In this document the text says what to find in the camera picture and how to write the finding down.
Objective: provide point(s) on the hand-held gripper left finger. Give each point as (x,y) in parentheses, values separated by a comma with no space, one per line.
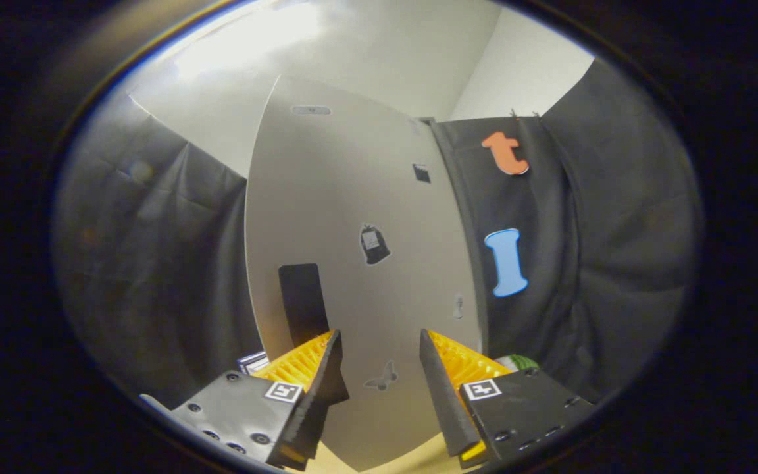
(316,408)

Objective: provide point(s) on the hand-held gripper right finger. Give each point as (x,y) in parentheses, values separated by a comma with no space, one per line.
(445,408)

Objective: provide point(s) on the grey shoe cabinet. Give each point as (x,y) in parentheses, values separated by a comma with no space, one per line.
(481,283)

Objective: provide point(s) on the white shoe cabinet door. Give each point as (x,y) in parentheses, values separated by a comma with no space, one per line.
(353,197)

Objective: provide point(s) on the green striped round object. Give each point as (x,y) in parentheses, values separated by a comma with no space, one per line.
(520,362)

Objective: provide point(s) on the black backdrop cloth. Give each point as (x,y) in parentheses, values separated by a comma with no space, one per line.
(616,263)

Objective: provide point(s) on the large ceiling light panel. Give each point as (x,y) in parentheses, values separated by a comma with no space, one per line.
(247,39)

